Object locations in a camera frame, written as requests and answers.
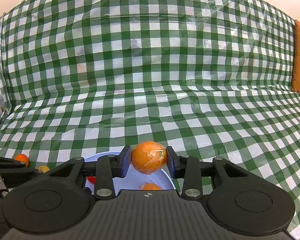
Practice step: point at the plastic-wrapped orange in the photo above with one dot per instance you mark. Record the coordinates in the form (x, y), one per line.
(148, 157)

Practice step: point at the green white checkered cloth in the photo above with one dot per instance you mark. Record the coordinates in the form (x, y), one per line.
(207, 77)

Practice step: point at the small orange mandarin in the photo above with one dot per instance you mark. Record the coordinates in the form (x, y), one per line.
(23, 158)

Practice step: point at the orange in plate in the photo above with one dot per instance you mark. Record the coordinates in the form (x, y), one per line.
(150, 187)

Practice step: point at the red cherry tomato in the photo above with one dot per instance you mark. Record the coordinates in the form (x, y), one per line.
(91, 179)

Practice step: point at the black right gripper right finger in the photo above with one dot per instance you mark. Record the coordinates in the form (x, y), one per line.
(192, 170)

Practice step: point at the light blue plate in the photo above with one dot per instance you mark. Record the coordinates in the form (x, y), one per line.
(134, 180)

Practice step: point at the yellow lime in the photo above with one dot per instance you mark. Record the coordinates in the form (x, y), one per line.
(44, 168)

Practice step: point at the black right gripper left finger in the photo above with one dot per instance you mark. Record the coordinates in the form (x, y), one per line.
(105, 169)

